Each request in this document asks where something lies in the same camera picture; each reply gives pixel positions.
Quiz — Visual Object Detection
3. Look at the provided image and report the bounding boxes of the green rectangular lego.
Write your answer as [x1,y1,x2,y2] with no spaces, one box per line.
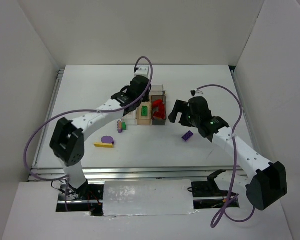
[140,105,149,117]

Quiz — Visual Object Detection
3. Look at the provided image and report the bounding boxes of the red rounded lego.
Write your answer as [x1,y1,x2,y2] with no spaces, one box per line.
[152,99,163,109]

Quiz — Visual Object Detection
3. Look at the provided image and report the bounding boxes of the purple rounded lego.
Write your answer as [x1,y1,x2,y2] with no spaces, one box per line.
[101,136,115,145]

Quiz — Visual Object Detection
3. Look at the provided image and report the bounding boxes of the long yellow lego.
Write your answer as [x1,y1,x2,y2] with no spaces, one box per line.
[93,142,114,148]

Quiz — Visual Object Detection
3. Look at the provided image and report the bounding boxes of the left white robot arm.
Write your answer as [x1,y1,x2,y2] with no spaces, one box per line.
[49,75,151,198]

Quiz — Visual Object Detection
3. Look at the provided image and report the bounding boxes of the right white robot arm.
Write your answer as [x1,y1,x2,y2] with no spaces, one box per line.
[168,96,288,211]

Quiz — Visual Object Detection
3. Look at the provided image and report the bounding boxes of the tan translucent container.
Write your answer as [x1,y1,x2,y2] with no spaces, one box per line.
[136,101,152,126]

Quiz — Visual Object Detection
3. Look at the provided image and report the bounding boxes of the purple rectangular lego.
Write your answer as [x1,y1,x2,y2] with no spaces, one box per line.
[181,130,194,142]

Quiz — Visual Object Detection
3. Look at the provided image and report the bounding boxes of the small clear container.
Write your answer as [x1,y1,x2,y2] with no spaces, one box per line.
[121,111,137,126]

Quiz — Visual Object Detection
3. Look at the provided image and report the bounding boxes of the long clear container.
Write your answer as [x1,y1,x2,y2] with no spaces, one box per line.
[149,84,166,102]

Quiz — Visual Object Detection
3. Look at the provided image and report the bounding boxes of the purple tan flower lego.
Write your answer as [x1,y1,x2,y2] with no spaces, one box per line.
[117,120,123,134]

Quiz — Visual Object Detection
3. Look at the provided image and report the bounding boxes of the small green lego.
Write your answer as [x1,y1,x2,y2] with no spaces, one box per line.
[121,122,127,131]

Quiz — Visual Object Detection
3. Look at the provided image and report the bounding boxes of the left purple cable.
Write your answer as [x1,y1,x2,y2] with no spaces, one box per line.
[23,56,155,213]

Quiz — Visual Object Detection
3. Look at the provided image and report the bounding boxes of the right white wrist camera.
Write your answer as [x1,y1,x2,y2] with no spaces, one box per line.
[190,89,204,97]

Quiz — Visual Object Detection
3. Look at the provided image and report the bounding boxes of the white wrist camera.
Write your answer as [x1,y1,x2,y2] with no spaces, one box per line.
[190,89,204,97]
[134,65,150,78]

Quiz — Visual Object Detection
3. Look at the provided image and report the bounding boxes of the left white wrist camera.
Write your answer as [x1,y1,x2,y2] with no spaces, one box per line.
[134,65,150,78]

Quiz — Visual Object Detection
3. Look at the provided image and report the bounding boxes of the left aluminium rail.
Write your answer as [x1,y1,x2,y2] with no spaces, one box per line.
[31,68,65,169]

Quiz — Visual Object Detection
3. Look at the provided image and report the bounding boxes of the aluminium rail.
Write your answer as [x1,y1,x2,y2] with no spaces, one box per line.
[31,68,65,169]
[28,164,248,182]

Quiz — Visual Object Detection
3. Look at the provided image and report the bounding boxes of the aluminium front rail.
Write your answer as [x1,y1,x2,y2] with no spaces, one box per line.
[28,164,248,182]

